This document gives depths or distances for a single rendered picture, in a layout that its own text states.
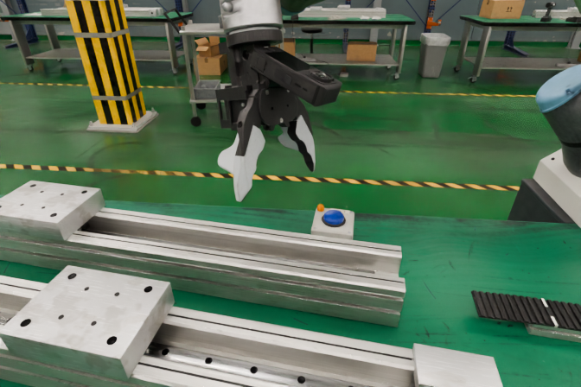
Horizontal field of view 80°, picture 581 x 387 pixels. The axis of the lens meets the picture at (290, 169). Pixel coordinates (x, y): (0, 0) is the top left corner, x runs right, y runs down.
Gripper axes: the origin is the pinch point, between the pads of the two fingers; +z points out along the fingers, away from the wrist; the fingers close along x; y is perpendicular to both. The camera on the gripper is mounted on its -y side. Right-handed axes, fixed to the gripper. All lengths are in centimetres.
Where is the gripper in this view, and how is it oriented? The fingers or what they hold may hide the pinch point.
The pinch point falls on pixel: (284, 187)
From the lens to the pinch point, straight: 47.1
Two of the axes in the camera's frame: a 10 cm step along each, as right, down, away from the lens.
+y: -7.6, -0.7, 6.4
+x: -6.4, 2.5, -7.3
